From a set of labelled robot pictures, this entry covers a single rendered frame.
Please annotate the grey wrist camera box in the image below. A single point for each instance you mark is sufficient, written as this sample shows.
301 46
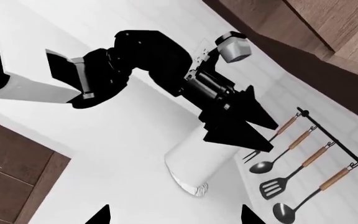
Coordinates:
235 49

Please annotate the white paper towel roll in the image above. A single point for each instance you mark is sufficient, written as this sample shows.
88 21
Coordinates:
197 163

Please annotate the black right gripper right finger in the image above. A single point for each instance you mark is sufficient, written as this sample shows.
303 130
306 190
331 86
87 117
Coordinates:
249 217

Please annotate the brown wooden base cabinet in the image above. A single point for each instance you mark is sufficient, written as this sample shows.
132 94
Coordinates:
8 175

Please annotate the black utensil rail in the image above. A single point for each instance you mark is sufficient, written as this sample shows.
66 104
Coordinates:
337 144

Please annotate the white and black robot torso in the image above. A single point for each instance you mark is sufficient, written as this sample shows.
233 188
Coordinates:
36 88

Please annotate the white wall socket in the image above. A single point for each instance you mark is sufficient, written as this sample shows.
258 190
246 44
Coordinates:
202 46

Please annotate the brown wooden wall cabinet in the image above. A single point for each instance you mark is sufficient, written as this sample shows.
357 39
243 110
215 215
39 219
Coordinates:
306 30

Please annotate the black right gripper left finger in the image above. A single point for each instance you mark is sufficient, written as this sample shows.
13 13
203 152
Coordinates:
101 217

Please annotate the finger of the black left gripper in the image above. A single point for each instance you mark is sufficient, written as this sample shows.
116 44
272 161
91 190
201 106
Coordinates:
244 137
255 112

